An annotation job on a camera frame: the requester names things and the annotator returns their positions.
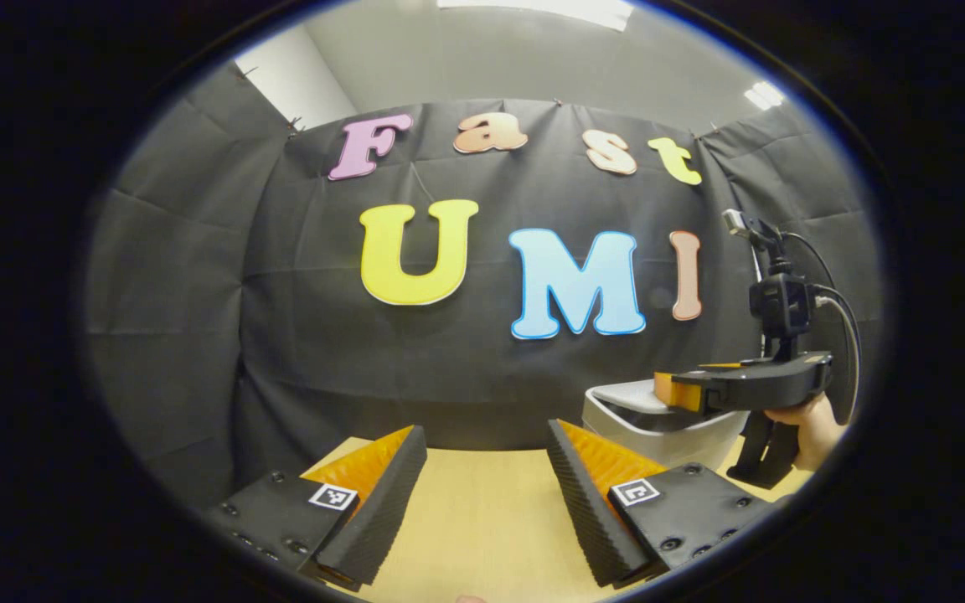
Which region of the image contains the small ceiling light panel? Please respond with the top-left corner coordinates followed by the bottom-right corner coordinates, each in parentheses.
top-left (744, 80), bottom-right (786, 111)

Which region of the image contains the large ceiling light panel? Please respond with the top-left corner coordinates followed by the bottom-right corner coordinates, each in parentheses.
top-left (436, 0), bottom-right (636, 32)

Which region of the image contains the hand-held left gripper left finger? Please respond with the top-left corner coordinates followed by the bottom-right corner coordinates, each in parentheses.
top-left (202, 425), bottom-right (429, 591)

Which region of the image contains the white desktop garbage bin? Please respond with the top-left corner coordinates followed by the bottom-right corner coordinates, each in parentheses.
top-left (581, 379), bottom-right (751, 475)

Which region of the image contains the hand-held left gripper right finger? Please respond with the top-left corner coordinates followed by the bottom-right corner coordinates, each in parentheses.
top-left (545, 419), bottom-right (789, 589)

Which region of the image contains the black backdrop cloth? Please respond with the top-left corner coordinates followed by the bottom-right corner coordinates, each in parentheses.
top-left (76, 63), bottom-right (885, 512)

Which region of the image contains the black camera cable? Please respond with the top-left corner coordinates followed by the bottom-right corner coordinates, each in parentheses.
top-left (780, 231), bottom-right (864, 426)

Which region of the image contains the wooden desktop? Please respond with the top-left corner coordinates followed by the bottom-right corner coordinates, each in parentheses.
top-left (302, 435), bottom-right (814, 603)

